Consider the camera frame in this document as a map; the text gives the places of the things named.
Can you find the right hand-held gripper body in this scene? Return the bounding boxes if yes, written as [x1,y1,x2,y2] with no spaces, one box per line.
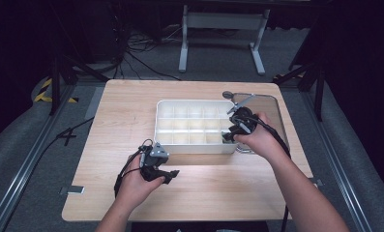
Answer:
[226,94,261,137]

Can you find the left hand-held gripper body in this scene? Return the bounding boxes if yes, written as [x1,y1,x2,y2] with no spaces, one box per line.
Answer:
[138,142,170,182]

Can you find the white divided storage box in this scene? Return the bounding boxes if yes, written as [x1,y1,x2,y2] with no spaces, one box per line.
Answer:
[154,99,240,156]

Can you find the person's right hand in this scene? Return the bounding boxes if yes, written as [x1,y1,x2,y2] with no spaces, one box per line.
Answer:
[233,110,288,162]

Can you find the person's left hand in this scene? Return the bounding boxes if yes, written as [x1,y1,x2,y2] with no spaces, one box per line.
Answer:
[114,154,166,211]

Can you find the clear plastic tray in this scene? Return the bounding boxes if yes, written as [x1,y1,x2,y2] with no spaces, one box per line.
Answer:
[231,92,291,155]

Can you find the black metal stand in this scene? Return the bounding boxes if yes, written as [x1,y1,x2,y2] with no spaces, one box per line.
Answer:
[272,59,327,123]
[48,52,110,117]

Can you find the white metal stand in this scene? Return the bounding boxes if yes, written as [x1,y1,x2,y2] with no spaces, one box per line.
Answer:
[178,4,272,77]

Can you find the yellow and black floor tape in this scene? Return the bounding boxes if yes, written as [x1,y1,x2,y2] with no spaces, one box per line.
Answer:
[33,77,80,104]

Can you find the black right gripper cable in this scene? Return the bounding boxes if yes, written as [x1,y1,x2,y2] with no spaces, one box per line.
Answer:
[248,115,292,232]

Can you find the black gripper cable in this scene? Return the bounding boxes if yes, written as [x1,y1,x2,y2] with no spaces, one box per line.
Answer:
[248,115,292,232]
[113,138,155,198]

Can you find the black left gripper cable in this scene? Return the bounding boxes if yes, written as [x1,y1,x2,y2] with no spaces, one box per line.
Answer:
[113,138,155,198]

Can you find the thin black floor cable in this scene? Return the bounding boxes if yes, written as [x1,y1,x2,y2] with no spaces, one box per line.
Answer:
[5,115,96,223]

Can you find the metal table bracket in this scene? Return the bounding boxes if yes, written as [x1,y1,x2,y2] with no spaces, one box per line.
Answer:
[308,177,325,189]
[58,185,86,196]

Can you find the metal floor rail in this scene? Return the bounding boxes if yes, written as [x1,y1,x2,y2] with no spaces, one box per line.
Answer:
[301,91,376,232]
[0,82,76,232]

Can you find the bundle of black floor cables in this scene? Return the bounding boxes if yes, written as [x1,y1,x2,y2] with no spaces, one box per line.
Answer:
[110,13,183,82]

